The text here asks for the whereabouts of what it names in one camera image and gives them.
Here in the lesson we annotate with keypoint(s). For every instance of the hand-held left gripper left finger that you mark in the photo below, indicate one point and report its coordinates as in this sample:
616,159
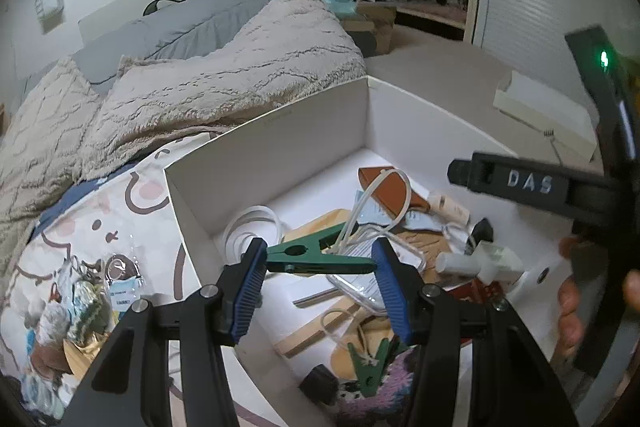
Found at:
245,297

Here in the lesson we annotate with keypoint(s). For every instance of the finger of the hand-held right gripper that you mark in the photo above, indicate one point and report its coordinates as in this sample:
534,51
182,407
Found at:
530,184

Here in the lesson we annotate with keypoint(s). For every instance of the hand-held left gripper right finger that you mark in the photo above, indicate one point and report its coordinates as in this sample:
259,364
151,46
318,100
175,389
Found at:
392,292

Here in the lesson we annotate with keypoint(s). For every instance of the green clothespin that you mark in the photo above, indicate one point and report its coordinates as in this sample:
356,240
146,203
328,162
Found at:
310,257
370,377

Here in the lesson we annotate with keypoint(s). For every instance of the white cardboard box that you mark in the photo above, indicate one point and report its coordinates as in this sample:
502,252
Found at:
280,157

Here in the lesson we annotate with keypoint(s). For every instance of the person's right hand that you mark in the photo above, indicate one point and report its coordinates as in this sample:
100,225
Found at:
570,312

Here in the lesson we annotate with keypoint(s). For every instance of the clear plastic case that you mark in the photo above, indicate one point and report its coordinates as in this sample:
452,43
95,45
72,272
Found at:
360,287

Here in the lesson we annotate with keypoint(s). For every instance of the brown cardboard piece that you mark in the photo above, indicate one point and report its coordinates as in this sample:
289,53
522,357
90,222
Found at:
425,252

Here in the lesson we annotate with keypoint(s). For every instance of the black binder clip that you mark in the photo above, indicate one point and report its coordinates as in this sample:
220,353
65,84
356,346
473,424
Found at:
484,229

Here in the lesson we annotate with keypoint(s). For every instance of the grey metal rod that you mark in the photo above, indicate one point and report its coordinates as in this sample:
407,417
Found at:
315,298

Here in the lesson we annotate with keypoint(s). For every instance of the wooden stick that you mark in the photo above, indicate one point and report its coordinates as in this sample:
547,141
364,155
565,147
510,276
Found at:
310,332

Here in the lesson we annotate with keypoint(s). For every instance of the light blue packet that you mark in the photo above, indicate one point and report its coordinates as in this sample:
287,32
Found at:
420,219

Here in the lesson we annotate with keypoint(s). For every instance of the white box lid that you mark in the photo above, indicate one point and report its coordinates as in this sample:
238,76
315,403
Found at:
545,107

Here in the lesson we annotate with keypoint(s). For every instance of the oval wooden board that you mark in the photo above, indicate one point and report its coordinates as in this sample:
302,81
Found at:
345,357

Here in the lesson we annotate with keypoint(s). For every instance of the dark red packet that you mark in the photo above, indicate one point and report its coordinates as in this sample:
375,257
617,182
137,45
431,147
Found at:
475,292

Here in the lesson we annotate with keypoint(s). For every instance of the small white labelled bottle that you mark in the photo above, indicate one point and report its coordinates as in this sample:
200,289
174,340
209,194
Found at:
450,207

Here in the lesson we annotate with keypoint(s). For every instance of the white plastic pipe fitting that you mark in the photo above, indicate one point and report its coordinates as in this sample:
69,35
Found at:
480,259

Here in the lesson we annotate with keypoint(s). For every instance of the light wooden board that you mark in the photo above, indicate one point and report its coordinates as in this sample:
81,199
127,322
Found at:
310,227

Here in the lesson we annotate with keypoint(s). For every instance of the brown leather pouch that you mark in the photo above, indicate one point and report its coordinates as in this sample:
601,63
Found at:
390,194

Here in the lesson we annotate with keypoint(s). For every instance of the white round device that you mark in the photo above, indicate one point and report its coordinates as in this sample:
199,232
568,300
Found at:
537,287

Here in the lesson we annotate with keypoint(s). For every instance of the black cube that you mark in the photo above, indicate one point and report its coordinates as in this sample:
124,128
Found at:
320,384

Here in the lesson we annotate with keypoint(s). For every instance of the purple knitted pouch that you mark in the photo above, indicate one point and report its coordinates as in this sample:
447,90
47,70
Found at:
380,407

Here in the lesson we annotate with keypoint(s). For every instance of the white plastic loop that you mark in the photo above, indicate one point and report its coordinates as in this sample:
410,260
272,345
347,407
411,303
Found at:
387,173

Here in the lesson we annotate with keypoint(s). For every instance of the green crochet piece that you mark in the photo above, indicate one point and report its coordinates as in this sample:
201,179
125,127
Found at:
90,312

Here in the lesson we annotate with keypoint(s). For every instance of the dark blue bedsheet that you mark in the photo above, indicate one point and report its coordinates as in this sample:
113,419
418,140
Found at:
65,207

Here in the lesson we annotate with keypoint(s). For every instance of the brown cardboard box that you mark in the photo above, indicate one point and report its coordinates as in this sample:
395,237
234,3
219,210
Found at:
382,27

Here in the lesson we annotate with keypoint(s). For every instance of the beige fluffy blanket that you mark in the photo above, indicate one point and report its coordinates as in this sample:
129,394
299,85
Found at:
200,82

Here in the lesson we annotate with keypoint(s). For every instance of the teal packet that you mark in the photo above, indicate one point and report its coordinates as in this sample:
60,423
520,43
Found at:
342,7

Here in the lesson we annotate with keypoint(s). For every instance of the grey pillow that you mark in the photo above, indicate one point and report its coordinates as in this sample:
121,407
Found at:
200,17

